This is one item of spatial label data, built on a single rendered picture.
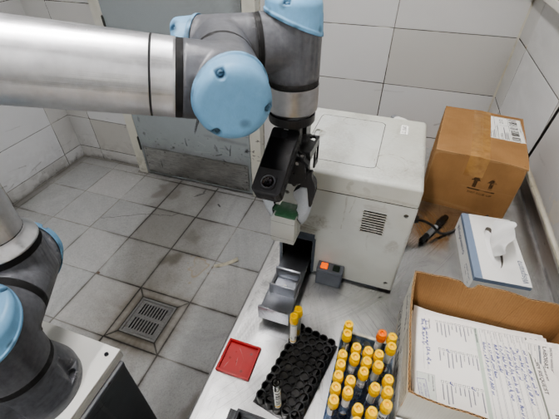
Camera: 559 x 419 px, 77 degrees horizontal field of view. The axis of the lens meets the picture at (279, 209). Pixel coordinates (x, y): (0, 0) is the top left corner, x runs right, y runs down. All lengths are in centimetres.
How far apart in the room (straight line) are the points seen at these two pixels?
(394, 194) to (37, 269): 63
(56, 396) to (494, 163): 108
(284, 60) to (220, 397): 58
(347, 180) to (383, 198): 8
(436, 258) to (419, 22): 121
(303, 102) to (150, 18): 185
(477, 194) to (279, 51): 80
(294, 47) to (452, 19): 147
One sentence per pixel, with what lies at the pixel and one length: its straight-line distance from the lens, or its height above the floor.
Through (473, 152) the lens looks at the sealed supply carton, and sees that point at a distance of 109.
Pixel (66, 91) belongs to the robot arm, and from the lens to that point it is 36.
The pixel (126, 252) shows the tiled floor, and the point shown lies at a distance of 230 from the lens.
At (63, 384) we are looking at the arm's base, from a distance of 76.
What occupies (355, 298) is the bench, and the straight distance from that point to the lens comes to 85.
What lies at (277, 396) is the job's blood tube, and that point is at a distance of 66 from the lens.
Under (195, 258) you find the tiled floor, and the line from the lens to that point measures 213.
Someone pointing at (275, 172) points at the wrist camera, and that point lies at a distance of 52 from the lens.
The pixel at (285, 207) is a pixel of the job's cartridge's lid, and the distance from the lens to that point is 64.
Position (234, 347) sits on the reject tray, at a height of 88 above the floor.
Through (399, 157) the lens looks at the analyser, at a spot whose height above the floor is 117.
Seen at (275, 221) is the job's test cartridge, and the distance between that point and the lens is 63.
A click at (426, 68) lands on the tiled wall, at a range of 196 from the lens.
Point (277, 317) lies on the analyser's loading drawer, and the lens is 76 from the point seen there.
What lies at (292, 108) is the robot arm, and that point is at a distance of 51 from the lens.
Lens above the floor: 155
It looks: 41 degrees down
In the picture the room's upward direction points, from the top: straight up
